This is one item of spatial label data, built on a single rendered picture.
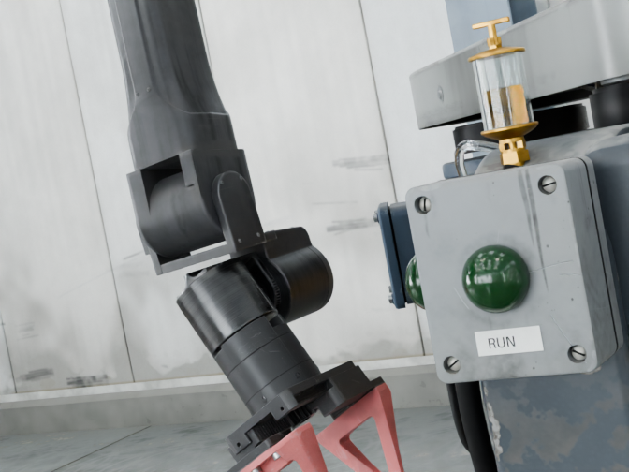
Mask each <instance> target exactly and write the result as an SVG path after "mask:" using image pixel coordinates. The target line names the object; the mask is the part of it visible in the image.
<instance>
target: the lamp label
mask: <svg viewBox="0 0 629 472"><path fill-rule="evenodd" d="M475 339H476V345H477V350H478V356H489V355H500V354H510V353H520V352H531V351H541V350H544V348H543V344H542V338H541V332H540V328H539V326H531V327H521V328H512V329H502V330H493V331H484V332H475Z"/></svg>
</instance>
